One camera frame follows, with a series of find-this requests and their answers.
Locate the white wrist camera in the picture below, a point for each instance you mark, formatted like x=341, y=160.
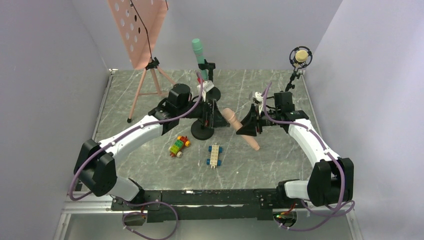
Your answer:
x=206, y=87
x=257, y=98

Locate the black shock-mount tripod stand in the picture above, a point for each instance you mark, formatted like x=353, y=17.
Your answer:
x=298, y=68

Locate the black round-base mic stand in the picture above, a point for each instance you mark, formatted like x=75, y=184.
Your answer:
x=215, y=93

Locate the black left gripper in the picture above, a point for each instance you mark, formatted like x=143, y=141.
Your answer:
x=209, y=114

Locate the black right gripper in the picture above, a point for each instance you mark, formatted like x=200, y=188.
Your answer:
x=257, y=119

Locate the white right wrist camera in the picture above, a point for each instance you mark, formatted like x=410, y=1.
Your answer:
x=257, y=98

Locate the aluminium table edge rail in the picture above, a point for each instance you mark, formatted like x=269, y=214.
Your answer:
x=102, y=103

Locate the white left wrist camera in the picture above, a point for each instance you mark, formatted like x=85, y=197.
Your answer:
x=206, y=87

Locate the red green brick car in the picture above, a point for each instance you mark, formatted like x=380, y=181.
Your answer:
x=176, y=150

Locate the teal green microphone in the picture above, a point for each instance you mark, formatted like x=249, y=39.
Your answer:
x=197, y=48

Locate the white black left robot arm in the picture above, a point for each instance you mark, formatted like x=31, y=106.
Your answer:
x=96, y=163

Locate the pink microphone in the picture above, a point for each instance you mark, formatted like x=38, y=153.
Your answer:
x=231, y=118

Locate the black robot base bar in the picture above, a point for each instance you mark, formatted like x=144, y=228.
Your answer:
x=166, y=205

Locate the white blue brick car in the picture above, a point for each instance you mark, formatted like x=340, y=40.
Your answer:
x=213, y=161

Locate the pink music stand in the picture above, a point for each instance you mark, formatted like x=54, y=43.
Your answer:
x=139, y=23

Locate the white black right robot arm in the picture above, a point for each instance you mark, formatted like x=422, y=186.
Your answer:
x=332, y=178

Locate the yellow cream microphone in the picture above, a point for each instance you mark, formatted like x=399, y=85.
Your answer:
x=301, y=56

